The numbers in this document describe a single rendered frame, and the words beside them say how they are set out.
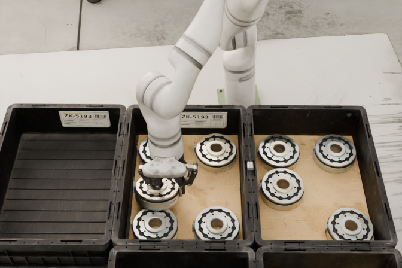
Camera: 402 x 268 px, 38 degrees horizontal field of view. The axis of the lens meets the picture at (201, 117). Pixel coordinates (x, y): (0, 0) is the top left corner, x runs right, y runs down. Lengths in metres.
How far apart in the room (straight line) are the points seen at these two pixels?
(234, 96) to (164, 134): 0.54
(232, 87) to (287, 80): 0.27
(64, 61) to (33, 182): 0.59
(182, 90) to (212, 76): 0.77
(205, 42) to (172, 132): 0.20
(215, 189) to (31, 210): 0.44
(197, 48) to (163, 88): 0.10
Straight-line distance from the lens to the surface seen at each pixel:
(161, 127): 1.19
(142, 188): 1.39
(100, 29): 3.20
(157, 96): 1.12
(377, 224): 1.41
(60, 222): 1.43
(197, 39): 1.13
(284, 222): 1.41
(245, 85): 1.67
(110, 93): 1.85
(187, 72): 1.12
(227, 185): 1.45
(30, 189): 1.50
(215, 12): 1.14
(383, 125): 1.83
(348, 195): 1.48
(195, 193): 1.44
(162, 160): 1.24
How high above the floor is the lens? 2.02
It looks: 48 degrees down
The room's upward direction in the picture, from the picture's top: straight up
